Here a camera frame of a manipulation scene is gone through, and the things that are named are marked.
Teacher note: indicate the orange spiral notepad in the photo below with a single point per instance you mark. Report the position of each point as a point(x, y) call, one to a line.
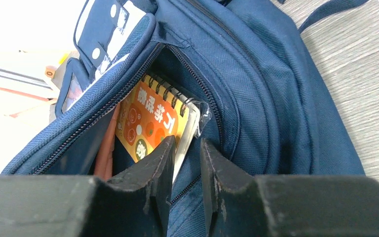
point(155, 109)

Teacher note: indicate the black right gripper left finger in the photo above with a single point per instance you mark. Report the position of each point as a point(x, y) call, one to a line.
point(133, 203)

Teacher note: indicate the navy blue backpack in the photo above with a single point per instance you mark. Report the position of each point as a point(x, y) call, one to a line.
point(244, 59)

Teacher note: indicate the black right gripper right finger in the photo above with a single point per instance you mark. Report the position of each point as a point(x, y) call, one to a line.
point(240, 205)

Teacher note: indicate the orange pen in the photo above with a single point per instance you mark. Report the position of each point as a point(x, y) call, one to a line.
point(104, 159)

